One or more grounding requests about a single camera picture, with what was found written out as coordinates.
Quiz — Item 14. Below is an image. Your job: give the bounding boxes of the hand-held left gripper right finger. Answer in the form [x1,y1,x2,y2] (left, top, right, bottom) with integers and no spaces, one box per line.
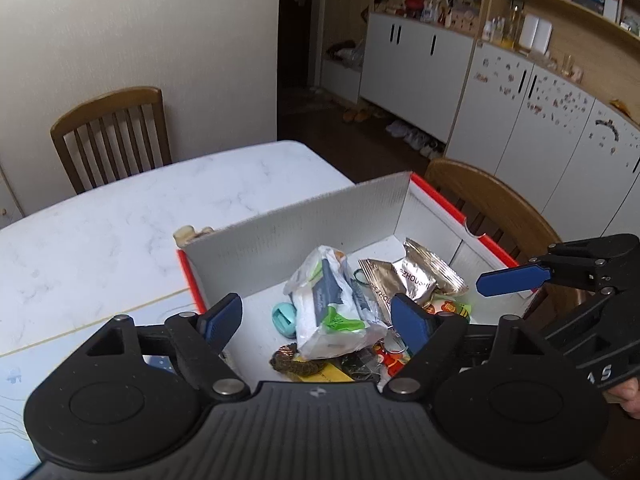
[382,294,548,403]

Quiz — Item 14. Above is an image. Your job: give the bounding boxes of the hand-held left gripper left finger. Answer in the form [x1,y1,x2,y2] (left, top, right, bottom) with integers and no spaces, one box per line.
[84,293,250,401]

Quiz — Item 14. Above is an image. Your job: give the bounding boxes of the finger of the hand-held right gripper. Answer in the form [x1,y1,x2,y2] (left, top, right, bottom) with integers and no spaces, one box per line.
[544,282,640,356]
[476,234,640,297]

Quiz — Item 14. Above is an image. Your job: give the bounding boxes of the orange printed item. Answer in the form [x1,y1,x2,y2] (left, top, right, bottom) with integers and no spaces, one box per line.
[375,337,413,378]

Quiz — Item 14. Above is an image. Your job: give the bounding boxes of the teal round case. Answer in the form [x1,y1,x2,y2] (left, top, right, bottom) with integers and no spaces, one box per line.
[271,301,297,337]

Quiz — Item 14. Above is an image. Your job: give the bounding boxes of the dark small packet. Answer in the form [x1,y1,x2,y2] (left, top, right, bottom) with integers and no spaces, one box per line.
[340,352,383,383]

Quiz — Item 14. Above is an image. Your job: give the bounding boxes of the clear plastic packet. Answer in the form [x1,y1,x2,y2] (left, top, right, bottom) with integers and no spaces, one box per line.
[284,245,388,361]

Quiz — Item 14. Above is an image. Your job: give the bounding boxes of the small yellow box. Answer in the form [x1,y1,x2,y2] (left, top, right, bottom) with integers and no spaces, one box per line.
[295,355,351,383]

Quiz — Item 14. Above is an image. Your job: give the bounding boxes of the red cardboard box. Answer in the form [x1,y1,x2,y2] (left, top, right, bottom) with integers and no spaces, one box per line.
[175,171,541,386]

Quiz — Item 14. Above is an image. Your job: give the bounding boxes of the person's right hand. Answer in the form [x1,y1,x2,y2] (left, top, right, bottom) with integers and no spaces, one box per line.
[605,377,640,417]

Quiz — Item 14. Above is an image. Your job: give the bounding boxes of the light wooden chair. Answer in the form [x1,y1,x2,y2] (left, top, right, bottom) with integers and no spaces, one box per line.
[424,157,563,306]

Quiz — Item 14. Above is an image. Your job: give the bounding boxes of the printed table mat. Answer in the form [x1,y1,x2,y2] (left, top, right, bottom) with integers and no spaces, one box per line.
[0,287,206,461]

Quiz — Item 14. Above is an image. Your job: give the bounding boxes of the white shoes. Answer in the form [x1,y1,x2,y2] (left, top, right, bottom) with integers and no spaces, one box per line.
[386,120,446,158]

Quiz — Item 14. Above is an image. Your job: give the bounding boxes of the dark wooden slatted chair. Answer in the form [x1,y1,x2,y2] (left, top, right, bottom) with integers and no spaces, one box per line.
[50,86,173,195]

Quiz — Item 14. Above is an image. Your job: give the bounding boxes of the white canister pair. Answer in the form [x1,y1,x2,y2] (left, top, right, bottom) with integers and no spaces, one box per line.
[520,12,553,54]

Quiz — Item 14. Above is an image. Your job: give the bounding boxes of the clear glass bottle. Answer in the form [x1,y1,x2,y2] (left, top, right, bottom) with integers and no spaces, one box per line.
[501,5,521,50]

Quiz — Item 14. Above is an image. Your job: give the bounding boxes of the white and wood cabinet wall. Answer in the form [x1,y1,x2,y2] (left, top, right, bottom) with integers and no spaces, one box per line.
[320,0,640,241]

